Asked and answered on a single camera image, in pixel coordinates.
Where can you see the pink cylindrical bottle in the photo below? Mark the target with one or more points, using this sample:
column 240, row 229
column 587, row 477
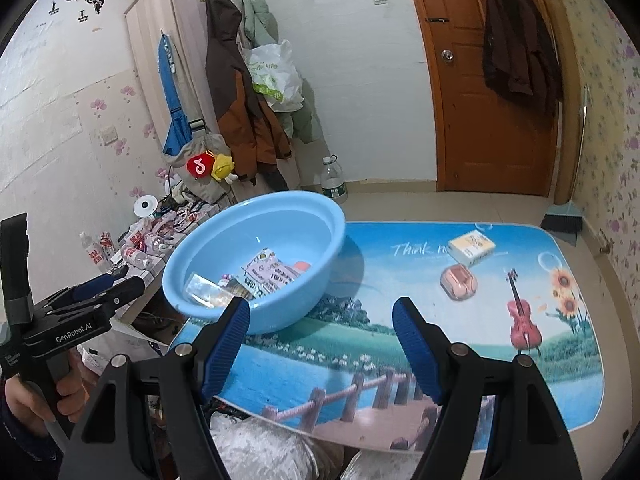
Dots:
column 301, row 266

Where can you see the person's left hand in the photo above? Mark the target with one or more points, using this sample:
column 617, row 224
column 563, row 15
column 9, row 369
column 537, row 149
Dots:
column 22, row 402

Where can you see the person's left forearm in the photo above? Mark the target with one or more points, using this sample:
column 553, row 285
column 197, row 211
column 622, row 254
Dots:
column 20, row 455

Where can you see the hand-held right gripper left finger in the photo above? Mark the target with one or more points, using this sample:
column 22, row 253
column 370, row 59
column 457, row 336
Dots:
column 225, row 350

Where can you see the dark brown hanging coat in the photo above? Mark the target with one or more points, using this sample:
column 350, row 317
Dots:
column 515, row 50

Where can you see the pale green hanging garment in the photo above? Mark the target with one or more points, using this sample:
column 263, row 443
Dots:
column 260, row 20

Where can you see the white wall outlet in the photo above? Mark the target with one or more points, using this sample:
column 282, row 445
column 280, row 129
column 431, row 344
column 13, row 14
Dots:
column 107, row 134

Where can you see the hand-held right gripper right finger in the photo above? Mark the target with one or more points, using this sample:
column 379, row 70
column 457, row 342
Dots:
column 417, row 350

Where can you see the red plush charm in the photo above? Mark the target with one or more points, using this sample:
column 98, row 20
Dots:
column 199, row 166

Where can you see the metal door knob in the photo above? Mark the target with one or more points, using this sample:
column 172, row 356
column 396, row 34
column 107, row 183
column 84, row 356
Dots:
column 448, row 56

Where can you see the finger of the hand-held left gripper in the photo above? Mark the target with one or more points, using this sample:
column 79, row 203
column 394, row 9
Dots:
column 97, row 282
column 120, row 292

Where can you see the brown hanging jacket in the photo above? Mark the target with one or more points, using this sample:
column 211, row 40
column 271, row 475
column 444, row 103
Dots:
column 230, row 85

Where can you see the small yellow white box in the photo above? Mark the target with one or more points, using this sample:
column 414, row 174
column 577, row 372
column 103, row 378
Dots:
column 472, row 247

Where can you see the white cartoon print packet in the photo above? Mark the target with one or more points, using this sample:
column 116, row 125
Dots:
column 270, row 275

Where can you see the blue hanging bag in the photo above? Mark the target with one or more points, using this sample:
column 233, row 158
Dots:
column 172, row 110

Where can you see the clear bag of beige contents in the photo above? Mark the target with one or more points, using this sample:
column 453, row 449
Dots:
column 202, row 290

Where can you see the clear water bottle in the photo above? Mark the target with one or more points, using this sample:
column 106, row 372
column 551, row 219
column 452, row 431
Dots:
column 332, row 185

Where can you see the white tape roll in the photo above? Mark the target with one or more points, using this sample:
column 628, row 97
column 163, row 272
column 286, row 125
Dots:
column 138, row 206

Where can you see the light blue plastic basin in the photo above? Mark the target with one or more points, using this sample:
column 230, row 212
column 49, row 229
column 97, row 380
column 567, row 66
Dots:
column 280, row 220

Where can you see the yellow plush charm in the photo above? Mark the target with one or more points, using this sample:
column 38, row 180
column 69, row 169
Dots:
column 222, row 165

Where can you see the cluster of red label bottles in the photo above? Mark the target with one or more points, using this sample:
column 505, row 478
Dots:
column 92, row 250

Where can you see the grey hanging bag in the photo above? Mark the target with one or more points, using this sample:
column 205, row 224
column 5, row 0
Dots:
column 197, row 142

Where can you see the small brass wall hook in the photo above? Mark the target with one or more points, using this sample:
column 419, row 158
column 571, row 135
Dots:
column 605, row 247

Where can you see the small pink case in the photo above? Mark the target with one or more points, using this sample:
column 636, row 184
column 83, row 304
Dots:
column 457, row 282

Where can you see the white plastic shopping bag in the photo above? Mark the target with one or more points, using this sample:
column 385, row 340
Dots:
column 272, row 75

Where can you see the brown wooden door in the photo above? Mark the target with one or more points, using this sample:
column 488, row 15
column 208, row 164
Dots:
column 465, row 125

